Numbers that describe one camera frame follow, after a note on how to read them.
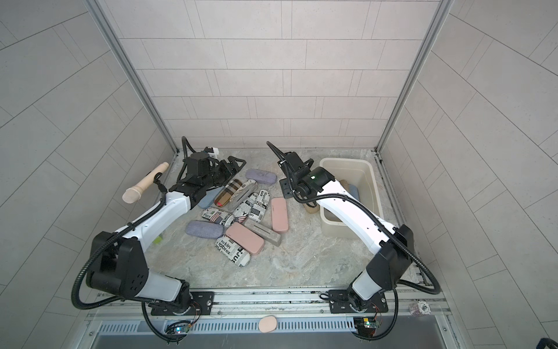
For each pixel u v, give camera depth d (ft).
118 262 1.38
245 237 2.77
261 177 3.35
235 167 2.43
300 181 1.80
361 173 3.02
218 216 2.85
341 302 2.32
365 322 2.25
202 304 2.33
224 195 3.12
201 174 2.07
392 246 1.33
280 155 1.87
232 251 2.62
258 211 2.96
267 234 2.67
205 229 2.78
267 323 2.19
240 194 3.07
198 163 2.03
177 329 2.11
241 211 2.93
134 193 2.31
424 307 2.14
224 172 2.38
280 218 2.92
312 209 3.00
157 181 2.67
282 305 2.37
